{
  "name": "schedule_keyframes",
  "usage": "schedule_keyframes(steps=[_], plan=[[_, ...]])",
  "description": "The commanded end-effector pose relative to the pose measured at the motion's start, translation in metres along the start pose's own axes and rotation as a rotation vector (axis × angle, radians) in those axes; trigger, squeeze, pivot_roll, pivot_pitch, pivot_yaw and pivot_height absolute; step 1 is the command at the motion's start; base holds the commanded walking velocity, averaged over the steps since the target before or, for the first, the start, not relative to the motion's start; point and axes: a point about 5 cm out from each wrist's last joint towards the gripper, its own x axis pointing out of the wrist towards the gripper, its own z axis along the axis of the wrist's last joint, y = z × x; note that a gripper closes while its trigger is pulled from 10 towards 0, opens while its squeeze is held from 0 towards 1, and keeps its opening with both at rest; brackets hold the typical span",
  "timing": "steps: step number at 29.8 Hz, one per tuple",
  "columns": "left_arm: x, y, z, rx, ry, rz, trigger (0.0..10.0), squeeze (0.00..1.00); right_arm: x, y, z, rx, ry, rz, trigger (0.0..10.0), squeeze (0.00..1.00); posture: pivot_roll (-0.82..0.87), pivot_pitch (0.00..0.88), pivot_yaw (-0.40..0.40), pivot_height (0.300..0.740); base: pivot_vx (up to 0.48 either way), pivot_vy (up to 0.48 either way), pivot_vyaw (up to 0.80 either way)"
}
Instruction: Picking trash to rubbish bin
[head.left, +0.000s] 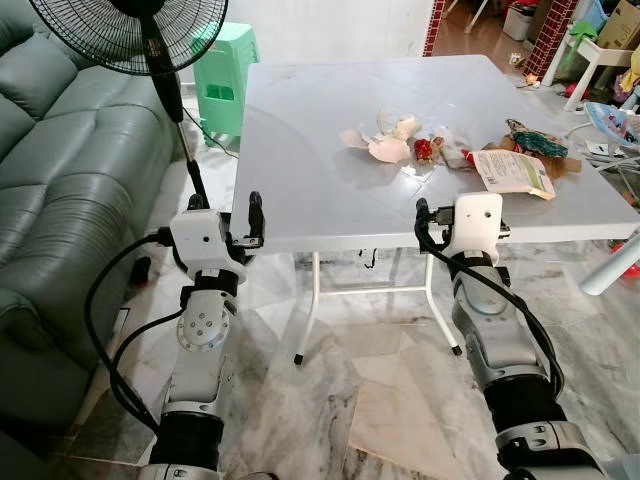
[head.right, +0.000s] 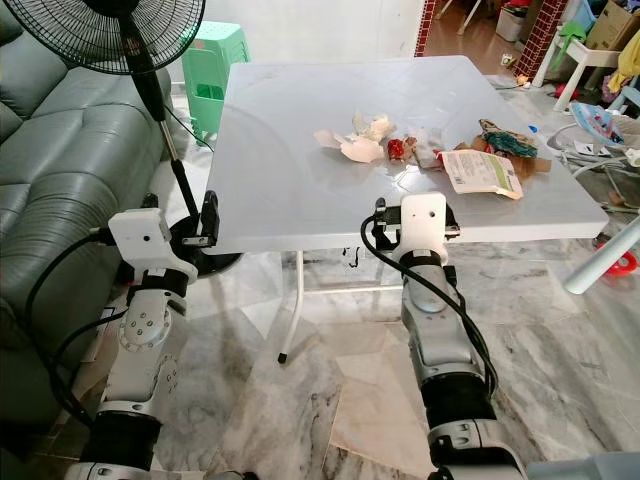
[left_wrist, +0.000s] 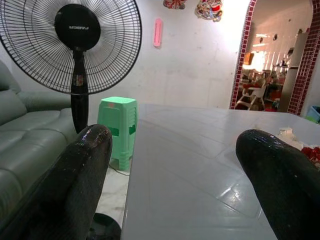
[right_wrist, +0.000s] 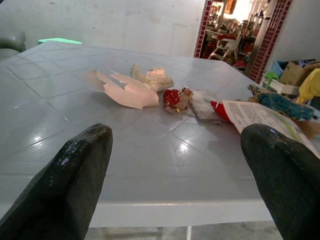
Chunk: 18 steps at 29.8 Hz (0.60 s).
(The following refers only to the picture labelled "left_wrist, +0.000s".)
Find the black standing fan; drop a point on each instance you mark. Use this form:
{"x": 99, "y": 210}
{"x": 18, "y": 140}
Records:
{"x": 77, "y": 25}

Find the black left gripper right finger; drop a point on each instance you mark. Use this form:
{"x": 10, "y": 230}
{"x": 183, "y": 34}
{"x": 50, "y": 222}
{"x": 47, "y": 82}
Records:
{"x": 287, "y": 190}

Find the crumpled white tissue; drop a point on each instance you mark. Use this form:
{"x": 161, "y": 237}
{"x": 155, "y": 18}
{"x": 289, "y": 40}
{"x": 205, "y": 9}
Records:
{"x": 287, "y": 133}

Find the red brick archway trim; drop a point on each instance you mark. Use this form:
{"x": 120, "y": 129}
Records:
{"x": 302, "y": 75}

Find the red festive wall decoration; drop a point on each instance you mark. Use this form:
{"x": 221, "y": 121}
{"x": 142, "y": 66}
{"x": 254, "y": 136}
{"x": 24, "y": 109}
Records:
{"x": 173, "y": 3}
{"x": 208, "y": 10}

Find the white baby high chair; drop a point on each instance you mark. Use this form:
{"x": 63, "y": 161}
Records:
{"x": 252, "y": 96}

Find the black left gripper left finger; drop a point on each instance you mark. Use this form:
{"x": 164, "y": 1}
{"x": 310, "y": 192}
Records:
{"x": 65, "y": 185}

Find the green plastic stool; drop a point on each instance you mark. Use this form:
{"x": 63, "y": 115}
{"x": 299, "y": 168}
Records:
{"x": 117, "y": 112}

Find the white refrigerator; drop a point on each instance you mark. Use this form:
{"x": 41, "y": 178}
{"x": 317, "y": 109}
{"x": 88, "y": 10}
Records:
{"x": 293, "y": 75}

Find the grey-green leather sofa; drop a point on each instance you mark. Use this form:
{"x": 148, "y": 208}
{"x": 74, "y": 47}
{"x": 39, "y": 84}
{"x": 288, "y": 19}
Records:
{"x": 30, "y": 130}

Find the pink wall holder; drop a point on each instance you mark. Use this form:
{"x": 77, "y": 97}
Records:
{"x": 157, "y": 32}

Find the red crumpled wrapper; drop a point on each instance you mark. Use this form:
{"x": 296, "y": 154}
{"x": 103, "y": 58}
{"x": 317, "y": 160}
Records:
{"x": 311, "y": 152}

